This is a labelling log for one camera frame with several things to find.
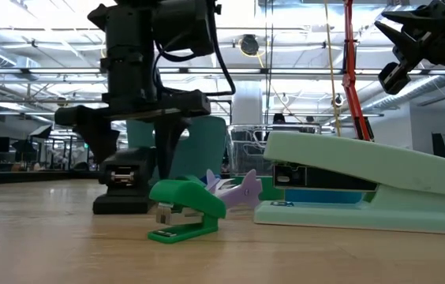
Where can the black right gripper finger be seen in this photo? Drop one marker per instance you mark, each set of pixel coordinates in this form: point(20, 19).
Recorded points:
point(419, 16)
point(406, 41)

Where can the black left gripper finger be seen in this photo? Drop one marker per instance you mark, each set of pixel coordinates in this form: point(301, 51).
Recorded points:
point(165, 142)
point(100, 138)

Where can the black stapler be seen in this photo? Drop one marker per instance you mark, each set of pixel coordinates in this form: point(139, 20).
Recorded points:
point(128, 197)

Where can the purple staple remover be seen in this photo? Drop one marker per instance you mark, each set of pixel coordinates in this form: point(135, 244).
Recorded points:
point(242, 195)

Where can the large mint green stapler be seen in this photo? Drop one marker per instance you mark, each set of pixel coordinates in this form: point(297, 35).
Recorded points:
point(364, 165)

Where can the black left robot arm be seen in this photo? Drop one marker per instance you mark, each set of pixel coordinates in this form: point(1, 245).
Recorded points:
point(128, 39)

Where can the teal plastic bin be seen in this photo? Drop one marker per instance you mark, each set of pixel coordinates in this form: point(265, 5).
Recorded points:
point(203, 150)

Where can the clear plastic container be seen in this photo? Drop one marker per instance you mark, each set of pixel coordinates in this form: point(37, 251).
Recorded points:
point(246, 150)

